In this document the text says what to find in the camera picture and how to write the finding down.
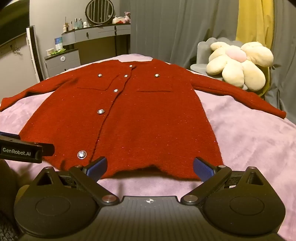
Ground yellow curtain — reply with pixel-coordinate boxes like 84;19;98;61
236;0;275;97

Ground wall-mounted shelf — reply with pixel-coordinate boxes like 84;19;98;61
0;32;27;59

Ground round black-framed mirror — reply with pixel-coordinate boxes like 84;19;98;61
85;0;115;26

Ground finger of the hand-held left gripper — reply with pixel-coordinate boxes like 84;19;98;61
0;131;55;156

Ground white and black standing panel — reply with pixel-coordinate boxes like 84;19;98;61
26;25;45;82

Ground grey dressing table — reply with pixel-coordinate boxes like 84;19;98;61
61;24;131;61

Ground grey drawer cabinet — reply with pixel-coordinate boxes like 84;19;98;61
44;49;81;80

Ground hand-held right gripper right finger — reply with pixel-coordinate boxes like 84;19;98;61
180;157;267;206

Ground red knitted cardigan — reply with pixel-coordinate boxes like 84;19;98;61
0;58;287;180

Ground cream flower-shaped cushion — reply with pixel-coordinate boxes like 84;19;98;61
206;41;275;91

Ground grey curtain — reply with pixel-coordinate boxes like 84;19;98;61
130;0;296;112

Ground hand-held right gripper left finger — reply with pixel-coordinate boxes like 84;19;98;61
31;156;117;206

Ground pink blanket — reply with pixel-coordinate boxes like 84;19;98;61
0;54;296;202

